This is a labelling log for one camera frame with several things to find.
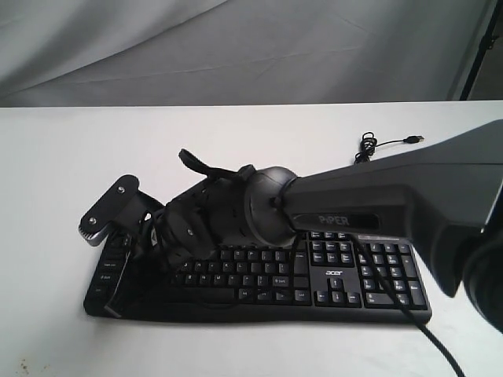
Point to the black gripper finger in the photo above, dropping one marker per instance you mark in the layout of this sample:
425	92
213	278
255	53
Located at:
123	295

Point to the black acer keyboard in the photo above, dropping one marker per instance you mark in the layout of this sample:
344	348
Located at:
329	277

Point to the grey backdrop cloth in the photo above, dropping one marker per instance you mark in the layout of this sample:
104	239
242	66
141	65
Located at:
177	53

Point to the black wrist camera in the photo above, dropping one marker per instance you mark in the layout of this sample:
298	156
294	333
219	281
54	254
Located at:
121	208

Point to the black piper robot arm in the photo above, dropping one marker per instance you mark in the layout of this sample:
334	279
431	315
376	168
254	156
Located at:
446	199

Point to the black stand pole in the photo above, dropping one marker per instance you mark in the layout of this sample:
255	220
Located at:
486	43

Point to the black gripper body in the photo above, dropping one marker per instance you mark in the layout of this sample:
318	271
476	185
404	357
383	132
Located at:
209	214

